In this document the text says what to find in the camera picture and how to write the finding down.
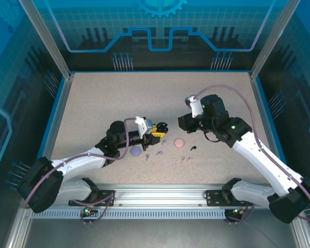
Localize right arm base wiring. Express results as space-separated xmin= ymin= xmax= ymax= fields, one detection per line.
xmin=223 ymin=201 xmax=255 ymax=226

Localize left arm base wiring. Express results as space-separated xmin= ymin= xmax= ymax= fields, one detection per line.
xmin=72 ymin=192 xmax=116 ymax=226

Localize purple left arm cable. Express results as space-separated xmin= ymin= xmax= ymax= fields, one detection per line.
xmin=23 ymin=117 xmax=137 ymax=210

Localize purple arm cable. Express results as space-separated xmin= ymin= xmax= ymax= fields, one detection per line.
xmin=193 ymin=84 xmax=310 ymax=222
xmin=23 ymin=117 xmax=137 ymax=210

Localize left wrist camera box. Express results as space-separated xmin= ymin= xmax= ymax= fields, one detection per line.
xmin=134 ymin=116 xmax=153 ymax=136

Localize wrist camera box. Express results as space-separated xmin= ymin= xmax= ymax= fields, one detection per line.
xmin=134 ymin=116 xmax=153 ymax=136
xmin=184 ymin=95 xmax=204 ymax=119

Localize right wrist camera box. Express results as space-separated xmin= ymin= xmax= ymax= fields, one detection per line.
xmin=184 ymin=95 xmax=204 ymax=119

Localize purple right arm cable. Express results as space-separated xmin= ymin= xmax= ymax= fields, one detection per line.
xmin=193 ymin=84 xmax=310 ymax=222

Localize aluminium side frame rail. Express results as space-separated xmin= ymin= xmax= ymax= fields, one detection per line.
xmin=4 ymin=73 xmax=75 ymax=248
xmin=249 ymin=73 xmax=310 ymax=248

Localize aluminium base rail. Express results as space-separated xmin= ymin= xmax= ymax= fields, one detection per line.
xmin=61 ymin=182 xmax=272 ymax=209

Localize grey slotted cable duct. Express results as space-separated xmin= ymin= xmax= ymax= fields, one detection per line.
xmin=30 ymin=208 xmax=227 ymax=220

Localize aluminium frame post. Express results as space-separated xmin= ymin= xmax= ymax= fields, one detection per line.
xmin=249 ymin=0 xmax=305 ymax=81
xmin=17 ymin=0 xmax=75 ymax=81

